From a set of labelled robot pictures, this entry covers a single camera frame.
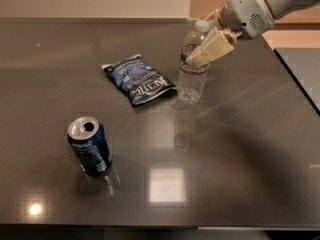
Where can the blue chip bag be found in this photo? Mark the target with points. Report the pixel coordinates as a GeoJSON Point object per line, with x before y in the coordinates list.
{"type": "Point", "coordinates": [138, 80]}

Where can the blue soda can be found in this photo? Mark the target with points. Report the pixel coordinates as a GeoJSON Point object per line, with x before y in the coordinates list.
{"type": "Point", "coordinates": [87, 139]}

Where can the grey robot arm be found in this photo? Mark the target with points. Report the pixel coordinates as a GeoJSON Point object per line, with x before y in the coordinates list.
{"type": "Point", "coordinates": [281, 8]}

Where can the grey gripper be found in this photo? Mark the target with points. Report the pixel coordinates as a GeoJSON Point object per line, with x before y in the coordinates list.
{"type": "Point", "coordinates": [245, 12]}

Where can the clear plastic water bottle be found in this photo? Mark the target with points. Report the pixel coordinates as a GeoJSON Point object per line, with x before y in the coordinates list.
{"type": "Point", "coordinates": [191, 79]}

